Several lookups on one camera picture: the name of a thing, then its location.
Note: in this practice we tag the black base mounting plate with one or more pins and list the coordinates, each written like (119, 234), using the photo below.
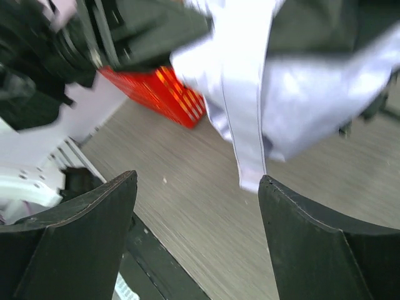
(151, 271)

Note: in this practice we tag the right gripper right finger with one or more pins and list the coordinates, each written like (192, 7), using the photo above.
(318, 253)

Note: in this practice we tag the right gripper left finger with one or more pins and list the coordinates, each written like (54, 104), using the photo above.
(71, 251)

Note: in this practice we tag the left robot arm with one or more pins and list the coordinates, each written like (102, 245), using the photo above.
(38, 61)

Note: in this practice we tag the red plastic basket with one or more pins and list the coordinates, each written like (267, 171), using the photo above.
(161, 91)

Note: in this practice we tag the lavender folding umbrella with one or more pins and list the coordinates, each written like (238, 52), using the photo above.
(279, 76)

